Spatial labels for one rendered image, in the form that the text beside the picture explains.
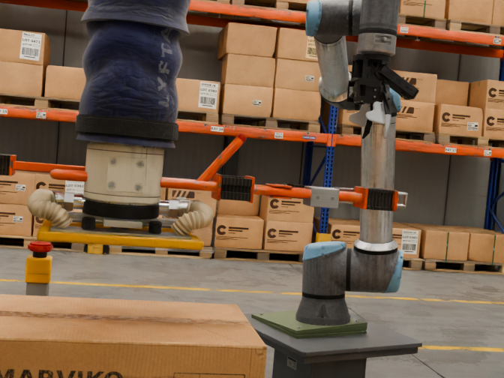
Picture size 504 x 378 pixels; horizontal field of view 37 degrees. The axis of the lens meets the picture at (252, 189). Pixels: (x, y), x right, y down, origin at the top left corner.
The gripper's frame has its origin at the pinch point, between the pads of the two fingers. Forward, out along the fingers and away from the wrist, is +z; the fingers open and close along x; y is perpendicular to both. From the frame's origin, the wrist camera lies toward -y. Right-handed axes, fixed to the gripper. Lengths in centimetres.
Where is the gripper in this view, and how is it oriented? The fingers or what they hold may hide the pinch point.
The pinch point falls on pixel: (376, 139)
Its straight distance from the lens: 182.9
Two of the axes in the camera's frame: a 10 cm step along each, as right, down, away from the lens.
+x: 2.0, 0.6, -9.8
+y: -9.8, -0.7, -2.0
